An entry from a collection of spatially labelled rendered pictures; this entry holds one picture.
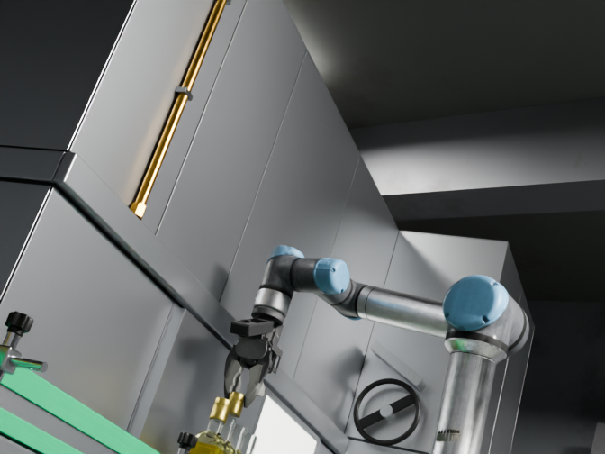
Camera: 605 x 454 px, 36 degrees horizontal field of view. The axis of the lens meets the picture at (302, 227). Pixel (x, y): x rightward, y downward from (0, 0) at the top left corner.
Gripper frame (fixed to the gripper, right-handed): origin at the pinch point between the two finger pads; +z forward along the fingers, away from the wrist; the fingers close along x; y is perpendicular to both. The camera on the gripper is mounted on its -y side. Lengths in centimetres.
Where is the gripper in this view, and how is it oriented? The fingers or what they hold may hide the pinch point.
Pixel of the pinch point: (237, 398)
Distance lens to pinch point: 197.0
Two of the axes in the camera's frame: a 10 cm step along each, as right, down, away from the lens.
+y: 3.2, 4.8, 8.2
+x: -9.1, -1.0, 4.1
